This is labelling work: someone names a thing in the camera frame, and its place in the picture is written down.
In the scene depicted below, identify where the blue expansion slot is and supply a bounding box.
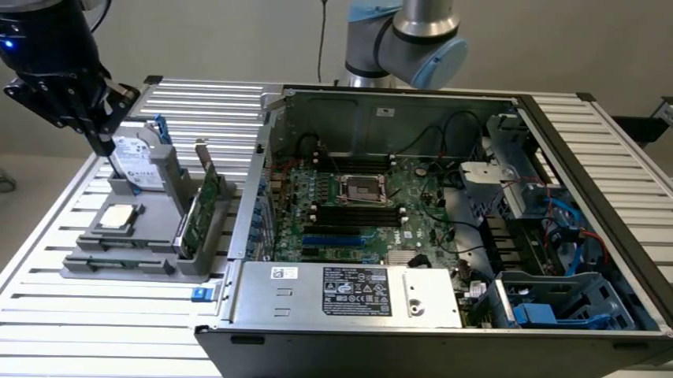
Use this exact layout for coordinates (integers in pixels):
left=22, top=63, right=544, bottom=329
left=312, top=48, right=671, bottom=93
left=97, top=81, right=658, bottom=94
left=301, top=234, right=365, bottom=247

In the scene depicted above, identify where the CPU socket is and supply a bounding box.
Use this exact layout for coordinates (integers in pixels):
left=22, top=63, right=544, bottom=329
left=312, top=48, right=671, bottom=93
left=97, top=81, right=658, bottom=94
left=336, top=172, right=395, bottom=206

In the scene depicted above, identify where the thin black hanging cable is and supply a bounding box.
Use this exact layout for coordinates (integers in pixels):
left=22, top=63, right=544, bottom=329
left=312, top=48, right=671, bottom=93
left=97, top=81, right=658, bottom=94
left=316, top=0, right=329, bottom=84

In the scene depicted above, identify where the green motherboard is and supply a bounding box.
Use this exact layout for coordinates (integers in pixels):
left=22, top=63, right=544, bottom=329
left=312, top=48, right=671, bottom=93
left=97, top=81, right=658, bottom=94
left=268, top=155, right=475, bottom=273

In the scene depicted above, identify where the open black PC case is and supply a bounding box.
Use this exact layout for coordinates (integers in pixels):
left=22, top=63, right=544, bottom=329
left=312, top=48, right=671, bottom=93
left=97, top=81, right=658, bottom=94
left=194, top=84, right=673, bottom=378

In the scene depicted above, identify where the silver CPU chip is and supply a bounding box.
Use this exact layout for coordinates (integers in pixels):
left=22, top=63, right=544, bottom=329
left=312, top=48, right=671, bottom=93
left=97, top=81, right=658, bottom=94
left=99, top=204, right=142, bottom=228

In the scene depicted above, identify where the red wire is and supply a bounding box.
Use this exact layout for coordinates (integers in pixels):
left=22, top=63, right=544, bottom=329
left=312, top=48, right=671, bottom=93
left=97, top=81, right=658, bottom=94
left=577, top=229, right=616, bottom=265

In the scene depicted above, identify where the silver chipset heatsink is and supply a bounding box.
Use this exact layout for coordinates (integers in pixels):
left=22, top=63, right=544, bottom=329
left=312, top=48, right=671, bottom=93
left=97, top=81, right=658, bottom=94
left=385, top=250, right=424, bottom=266

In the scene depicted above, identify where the green graphics card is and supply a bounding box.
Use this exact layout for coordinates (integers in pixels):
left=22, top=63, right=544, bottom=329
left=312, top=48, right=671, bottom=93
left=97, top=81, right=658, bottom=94
left=176, top=137, right=224, bottom=254

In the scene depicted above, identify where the grey blue plastic disk bay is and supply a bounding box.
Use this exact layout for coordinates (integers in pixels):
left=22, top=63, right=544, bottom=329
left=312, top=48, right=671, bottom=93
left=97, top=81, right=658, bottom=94
left=484, top=270, right=642, bottom=331

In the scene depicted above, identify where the silver power supply unit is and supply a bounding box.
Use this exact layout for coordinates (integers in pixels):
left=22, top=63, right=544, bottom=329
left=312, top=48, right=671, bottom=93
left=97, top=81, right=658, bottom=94
left=228, top=261, right=465, bottom=330

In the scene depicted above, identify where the grey parts rack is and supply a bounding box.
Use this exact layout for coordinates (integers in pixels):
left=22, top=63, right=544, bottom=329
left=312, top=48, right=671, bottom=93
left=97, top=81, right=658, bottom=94
left=62, top=143, right=245, bottom=284

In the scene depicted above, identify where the blue data wire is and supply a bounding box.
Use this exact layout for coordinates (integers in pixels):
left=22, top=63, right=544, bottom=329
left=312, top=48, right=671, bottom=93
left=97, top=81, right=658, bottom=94
left=544, top=195, right=607, bottom=277

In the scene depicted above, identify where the green RAM stick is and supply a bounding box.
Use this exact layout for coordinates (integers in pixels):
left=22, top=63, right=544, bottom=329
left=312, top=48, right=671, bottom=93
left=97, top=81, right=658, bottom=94
left=93, top=235, right=158, bottom=247
left=78, top=255, right=166, bottom=272

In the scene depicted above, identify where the black bracket beside table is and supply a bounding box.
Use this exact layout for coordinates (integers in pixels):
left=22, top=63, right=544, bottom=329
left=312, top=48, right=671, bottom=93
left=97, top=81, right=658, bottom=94
left=612, top=96, right=673, bottom=149

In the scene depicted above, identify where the long black wire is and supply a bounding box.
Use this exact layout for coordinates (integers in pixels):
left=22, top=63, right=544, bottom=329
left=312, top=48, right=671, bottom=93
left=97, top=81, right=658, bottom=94
left=395, top=109, right=484, bottom=159

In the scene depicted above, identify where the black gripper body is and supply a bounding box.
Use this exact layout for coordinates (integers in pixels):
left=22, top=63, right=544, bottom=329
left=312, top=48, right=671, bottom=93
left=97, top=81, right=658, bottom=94
left=0, top=0, right=111, bottom=82

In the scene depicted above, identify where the hard disk with blue carrier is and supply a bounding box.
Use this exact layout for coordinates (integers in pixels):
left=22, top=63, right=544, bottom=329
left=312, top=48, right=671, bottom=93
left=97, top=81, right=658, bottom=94
left=107, top=113, right=174, bottom=194

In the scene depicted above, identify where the black RAM slot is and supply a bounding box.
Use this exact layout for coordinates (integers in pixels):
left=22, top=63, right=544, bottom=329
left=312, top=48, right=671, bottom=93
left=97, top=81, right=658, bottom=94
left=312, top=202, right=404, bottom=214
left=316, top=156, right=396, bottom=165
left=317, top=160, right=397, bottom=169
left=320, top=164, right=399, bottom=175
left=314, top=213, right=408, bottom=224
left=314, top=151, right=395, bottom=161
left=313, top=208, right=405, bottom=219

